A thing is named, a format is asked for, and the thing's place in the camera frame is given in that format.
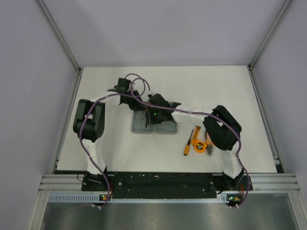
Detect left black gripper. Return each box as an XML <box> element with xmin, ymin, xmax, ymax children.
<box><xmin>124</xmin><ymin>90</ymin><xmax>146</xmax><ymax>111</ymax></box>

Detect grey plastic tool case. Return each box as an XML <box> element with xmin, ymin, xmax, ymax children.
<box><xmin>131</xmin><ymin>110</ymin><xmax>178</xmax><ymax>135</ymax></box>

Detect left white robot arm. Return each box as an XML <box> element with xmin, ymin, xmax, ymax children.
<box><xmin>73</xmin><ymin>77</ymin><xmax>145</xmax><ymax>190</ymax></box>

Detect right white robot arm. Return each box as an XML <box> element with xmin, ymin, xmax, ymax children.
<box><xmin>147</xmin><ymin>93</ymin><xmax>243</xmax><ymax>190</ymax></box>

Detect orange black utility knife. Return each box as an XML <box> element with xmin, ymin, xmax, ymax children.
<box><xmin>190</xmin><ymin>126</ymin><xmax>201</xmax><ymax>146</ymax></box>

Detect orange tape measure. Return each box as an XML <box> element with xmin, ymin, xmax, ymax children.
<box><xmin>194</xmin><ymin>140</ymin><xmax>207</xmax><ymax>153</ymax></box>

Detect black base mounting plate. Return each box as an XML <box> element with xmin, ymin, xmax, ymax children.
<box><xmin>82</xmin><ymin>172</ymin><xmax>253</xmax><ymax>198</ymax></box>

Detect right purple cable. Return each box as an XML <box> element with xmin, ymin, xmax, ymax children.
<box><xmin>124</xmin><ymin>73</ymin><xmax>251</xmax><ymax>208</ymax></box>

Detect purple cable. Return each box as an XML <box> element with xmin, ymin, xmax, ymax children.
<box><xmin>124</xmin><ymin>73</ymin><xmax>251</xmax><ymax>208</ymax></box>
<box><xmin>79</xmin><ymin>78</ymin><xmax>153</xmax><ymax>209</ymax></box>

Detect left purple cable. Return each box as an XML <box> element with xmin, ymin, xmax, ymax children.
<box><xmin>79</xmin><ymin>78</ymin><xmax>153</xmax><ymax>209</ymax></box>

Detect orange handled pliers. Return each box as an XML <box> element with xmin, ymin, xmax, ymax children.
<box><xmin>205</xmin><ymin>130</ymin><xmax>213</xmax><ymax>156</ymax></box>

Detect aluminium front frame rail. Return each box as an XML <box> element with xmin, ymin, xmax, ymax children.
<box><xmin>38</xmin><ymin>172</ymin><xmax>300</xmax><ymax>194</ymax></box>

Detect left aluminium corner post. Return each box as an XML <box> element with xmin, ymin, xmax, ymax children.
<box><xmin>35</xmin><ymin>0</ymin><xmax>82</xmax><ymax>73</ymax></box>

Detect aluminium corner post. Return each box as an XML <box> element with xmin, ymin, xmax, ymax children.
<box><xmin>248</xmin><ymin>0</ymin><xmax>294</xmax><ymax>69</ymax></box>
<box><xmin>35</xmin><ymin>0</ymin><xmax>82</xmax><ymax>73</ymax></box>

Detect right aluminium corner post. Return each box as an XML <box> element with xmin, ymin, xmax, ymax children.
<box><xmin>248</xmin><ymin>0</ymin><xmax>294</xmax><ymax>69</ymax></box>

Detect grey slotted cable duct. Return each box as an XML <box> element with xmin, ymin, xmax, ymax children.
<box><xmin>48</xmin><ymin>194</ymin><xmax>240</xmax><ymax>204</ymax></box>

